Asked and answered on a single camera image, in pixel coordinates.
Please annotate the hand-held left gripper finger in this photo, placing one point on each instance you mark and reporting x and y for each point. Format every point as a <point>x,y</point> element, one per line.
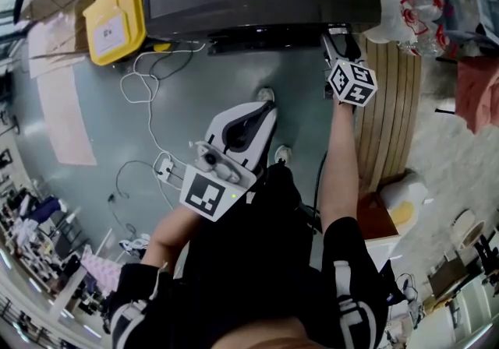
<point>261,145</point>
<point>218,125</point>

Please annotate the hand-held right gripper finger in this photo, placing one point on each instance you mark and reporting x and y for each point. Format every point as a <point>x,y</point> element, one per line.
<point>330,49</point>
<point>354,49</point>

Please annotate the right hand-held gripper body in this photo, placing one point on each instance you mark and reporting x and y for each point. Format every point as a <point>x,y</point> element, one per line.
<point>352,84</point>

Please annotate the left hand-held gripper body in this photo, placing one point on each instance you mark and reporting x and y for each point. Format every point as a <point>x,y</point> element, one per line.
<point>204,193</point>

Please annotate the person's right forearm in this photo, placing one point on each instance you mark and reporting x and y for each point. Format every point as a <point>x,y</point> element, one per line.
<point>341,168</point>

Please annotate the person's left forearm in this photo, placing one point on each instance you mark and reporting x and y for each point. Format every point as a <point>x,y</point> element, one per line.
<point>171,234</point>

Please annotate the person's right shoe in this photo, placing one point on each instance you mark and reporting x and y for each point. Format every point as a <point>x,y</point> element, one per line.
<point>283,153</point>

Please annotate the person's shoe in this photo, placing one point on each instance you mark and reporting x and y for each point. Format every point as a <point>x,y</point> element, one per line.
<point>266,94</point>
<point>283,153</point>

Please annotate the slatted wooden bench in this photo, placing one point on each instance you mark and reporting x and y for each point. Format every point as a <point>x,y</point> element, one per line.
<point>390,113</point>

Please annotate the person's left shoe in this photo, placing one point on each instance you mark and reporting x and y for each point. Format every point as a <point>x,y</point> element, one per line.
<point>266,94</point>

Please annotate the person's black clothing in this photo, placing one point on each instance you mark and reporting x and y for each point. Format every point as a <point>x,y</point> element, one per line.
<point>253,261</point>

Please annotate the black and white sneakers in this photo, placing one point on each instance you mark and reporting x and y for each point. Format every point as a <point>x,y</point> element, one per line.
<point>134,246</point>

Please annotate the grey blue bag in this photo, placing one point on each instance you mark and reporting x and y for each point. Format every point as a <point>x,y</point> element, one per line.
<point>468,1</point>

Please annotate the pink patterned cloth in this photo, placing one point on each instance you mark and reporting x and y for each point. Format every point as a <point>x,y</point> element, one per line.
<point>101,273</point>

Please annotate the black bin with yellow lid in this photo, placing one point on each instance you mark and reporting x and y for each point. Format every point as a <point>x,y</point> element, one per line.
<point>113,24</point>

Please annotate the flat cardboard sheet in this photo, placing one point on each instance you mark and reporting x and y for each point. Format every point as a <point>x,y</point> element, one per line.
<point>66,117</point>

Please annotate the round beige basket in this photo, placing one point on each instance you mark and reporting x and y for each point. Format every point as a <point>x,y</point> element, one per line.
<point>469,228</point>

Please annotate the stack of cardboard boxes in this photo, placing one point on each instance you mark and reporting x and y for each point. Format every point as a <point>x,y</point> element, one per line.
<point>58,8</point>

